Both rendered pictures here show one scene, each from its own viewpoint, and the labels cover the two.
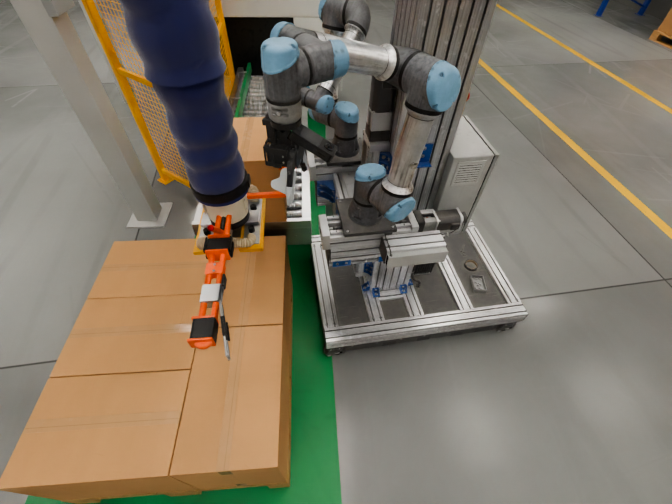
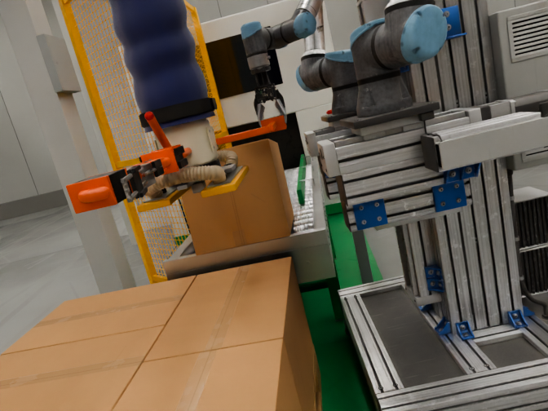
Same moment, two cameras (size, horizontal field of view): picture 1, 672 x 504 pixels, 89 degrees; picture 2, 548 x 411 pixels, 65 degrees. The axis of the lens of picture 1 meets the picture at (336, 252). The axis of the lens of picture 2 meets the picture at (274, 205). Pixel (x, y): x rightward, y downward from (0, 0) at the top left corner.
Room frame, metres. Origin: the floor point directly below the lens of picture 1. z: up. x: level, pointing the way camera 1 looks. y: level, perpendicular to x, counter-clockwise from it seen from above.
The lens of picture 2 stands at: (-0.17, -0.04, 1.12)
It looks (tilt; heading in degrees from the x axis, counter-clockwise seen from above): 13 degrees down; 13
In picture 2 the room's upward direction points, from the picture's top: 14 degrees counter-clockwise
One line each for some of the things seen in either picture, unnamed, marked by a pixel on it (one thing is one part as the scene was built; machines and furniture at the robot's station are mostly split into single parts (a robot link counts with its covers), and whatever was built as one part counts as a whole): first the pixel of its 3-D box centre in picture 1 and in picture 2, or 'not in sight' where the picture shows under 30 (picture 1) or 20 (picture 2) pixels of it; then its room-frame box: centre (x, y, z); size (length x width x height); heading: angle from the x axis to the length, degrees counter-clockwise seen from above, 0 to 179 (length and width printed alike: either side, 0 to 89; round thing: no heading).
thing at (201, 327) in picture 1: (203, 331); (102, 190); (0.50, 0.41, 1.05); 0.08 x 0.07 x 0.05; 7
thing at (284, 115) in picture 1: (284, 109); not in sight; (0.73, 0.13, 1.66); 0.08 x 0.08 x 0.05
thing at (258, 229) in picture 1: (252, 219); (226, 174); (1.10, 0.38, 0.95); 0.34 x 0.10 x 0.05; 7
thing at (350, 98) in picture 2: (345, 140); (349, 97); (1.57, -0.03, 1.09); 0.15 x 0.15 x 0.10
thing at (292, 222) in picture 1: (252, 224); (244, 251); (1.45, 0.51, 0.58); 0.70 x 0.03 x 0.06; 96
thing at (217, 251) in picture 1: (219, 247); (164, 161); (0.84, 0.44, 1.06); 0.10 x 0.08 x 0.06; 97
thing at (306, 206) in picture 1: (305, 133); (318, 192); (2.64, 0.30, 0.50); 2.31 x 0.05 x 0.19; 6
